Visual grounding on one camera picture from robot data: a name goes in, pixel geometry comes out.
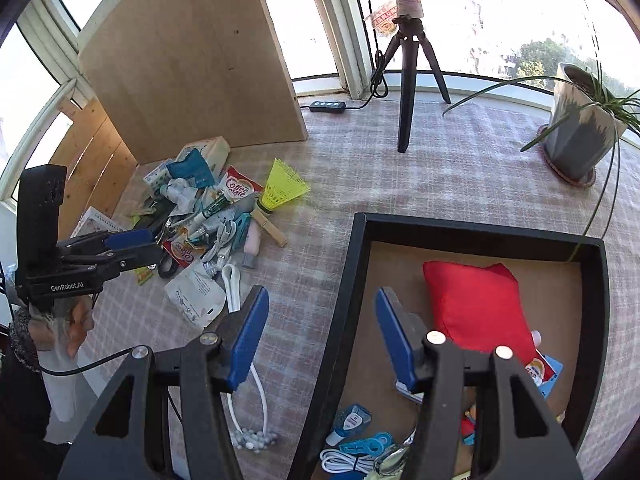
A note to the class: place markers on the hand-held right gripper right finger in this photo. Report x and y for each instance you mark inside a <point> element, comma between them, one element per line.
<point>392,340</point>

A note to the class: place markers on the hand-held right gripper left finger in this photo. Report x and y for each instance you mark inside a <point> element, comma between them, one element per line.
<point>247,340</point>

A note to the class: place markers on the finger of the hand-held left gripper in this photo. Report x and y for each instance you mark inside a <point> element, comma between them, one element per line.
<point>130,238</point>
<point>142,256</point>

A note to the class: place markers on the black tray box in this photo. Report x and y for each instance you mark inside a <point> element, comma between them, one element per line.
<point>350,280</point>

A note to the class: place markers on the red fabric pouch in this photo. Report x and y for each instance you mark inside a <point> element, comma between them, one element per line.
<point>475,305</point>

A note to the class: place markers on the yellow plastic shuttlecock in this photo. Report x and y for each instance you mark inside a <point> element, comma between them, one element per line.
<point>280,185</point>

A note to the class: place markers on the person's left forearm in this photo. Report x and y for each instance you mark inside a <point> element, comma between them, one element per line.
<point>20,345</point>

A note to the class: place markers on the pink plaid cloth desktop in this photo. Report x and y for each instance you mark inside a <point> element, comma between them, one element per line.
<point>350,170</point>

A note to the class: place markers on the person's left hand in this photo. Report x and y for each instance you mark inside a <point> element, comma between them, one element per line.
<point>60,325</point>

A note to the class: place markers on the yellow green sachet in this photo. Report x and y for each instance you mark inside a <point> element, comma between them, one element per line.
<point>145,276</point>

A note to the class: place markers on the red white creamer sachet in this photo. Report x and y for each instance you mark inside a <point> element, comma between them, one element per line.
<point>237,187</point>
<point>182,251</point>
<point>540,367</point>

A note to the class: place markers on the white printed card pack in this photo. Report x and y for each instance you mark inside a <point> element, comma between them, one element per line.
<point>92,222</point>

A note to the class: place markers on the white paper pouch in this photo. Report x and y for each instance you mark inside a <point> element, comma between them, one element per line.
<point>195,297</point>

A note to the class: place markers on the crumpled white tissue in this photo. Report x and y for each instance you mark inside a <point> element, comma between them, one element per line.
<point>180,192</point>

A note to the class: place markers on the white patterned tissue pack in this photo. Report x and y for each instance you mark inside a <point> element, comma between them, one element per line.
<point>157,175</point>

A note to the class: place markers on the slatted wooden panel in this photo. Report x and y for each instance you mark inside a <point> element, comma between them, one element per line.
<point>95,160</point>

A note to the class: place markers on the green label lip balm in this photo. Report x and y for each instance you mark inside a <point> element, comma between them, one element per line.
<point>216,205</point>

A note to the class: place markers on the blue foil packet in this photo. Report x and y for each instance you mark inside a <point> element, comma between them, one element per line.
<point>192,167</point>

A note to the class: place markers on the pink tube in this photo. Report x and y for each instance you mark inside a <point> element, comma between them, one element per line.
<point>252,242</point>

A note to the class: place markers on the light blue plastic clip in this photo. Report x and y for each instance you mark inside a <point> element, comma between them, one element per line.
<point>242,230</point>
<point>367,445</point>

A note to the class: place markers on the wooden clothespin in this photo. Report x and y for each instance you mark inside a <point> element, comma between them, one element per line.
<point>270,230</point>

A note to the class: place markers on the small metal spoon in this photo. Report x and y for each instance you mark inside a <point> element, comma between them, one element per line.
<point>395,455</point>

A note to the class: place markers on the beige tissue pack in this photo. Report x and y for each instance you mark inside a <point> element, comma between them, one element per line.
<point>207,150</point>

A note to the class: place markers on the light blue packet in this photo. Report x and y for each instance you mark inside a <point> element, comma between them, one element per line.
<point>550,380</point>

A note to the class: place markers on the large wooden board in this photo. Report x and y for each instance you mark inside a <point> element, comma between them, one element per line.
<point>200,60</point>

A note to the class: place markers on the black power strip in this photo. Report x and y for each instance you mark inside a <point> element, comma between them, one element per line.
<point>327,106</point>

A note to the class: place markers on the round dark red coaster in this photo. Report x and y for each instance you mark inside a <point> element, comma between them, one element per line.
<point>565,176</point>

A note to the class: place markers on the black tripod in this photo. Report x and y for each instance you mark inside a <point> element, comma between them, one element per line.
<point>405,85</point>

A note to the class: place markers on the potted plant grey pot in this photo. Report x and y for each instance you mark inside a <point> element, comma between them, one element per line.
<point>580,130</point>

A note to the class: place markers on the red white tag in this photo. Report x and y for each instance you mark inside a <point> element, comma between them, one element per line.
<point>380,16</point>

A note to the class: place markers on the white window frame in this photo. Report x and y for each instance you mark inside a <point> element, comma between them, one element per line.
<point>350,50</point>

